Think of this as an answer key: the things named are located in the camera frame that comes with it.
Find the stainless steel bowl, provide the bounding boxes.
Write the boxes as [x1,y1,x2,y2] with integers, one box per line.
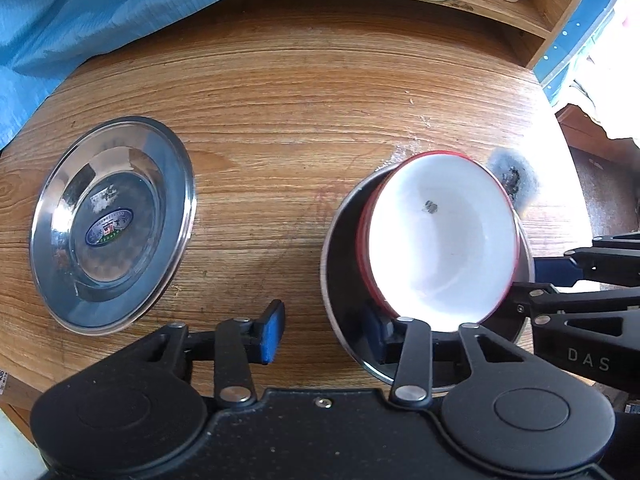
[320,164,535,392]

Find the large white bowl red rim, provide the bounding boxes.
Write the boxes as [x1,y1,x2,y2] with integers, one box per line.
[356,151,521,332]

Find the stainless steel plate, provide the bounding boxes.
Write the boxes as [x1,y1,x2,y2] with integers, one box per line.
[29,116,196,336]

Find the wooden shelf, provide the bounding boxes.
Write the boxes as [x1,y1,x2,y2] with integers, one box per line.
[234,0,584,71]

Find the blue dotted curtain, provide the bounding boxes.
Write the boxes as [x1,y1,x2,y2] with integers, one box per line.
[534,0,617,103]

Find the light blue cloth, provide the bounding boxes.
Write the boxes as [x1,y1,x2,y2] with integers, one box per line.
[1,0,220,145]

